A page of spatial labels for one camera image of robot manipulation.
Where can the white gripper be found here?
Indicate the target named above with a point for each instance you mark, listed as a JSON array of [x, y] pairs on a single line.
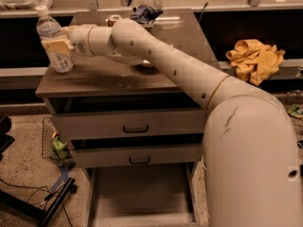
[[80, 39]]

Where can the clear plastic water bottle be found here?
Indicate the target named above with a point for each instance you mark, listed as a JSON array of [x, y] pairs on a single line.
[[48, 28]]

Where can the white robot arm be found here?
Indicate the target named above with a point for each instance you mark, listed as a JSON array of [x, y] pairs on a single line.
[[252, 168]]

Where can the top grey drawer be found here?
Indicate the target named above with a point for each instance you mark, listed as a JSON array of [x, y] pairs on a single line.
[[129, 116]]

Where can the grey drawer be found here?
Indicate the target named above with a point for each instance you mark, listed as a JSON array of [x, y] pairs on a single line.
[[134, 151], [129, 116], [142, 196]]

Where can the grey drawer cabinet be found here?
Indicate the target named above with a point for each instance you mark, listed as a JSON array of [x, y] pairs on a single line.
[[100, 76]]

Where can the middle grey drawer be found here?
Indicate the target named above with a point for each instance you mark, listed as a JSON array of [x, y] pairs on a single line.
[[134, 151]]

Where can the bottom grey drawer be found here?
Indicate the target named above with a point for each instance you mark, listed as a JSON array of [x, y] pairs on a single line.
[[142, 196]]

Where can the crushed orange soda can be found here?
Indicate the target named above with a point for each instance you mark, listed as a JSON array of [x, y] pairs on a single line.
[[112, 19]]

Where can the blue chip bag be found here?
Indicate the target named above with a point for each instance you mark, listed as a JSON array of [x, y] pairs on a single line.
[[145, 15]]

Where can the green snack bag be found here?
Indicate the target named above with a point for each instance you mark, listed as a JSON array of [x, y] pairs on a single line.
[[59, 147]]

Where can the black stand base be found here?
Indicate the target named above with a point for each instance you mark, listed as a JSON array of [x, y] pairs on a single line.
[[43, 203]]

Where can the yellow crumpled cloth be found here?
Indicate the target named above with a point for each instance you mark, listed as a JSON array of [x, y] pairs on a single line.
[[254, 61]]

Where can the green packet on floor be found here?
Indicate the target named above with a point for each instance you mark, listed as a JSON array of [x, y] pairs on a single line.
[[296, 111]]

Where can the wire mesh basket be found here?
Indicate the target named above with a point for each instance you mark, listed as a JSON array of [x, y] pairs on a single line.
[[47, 147]]

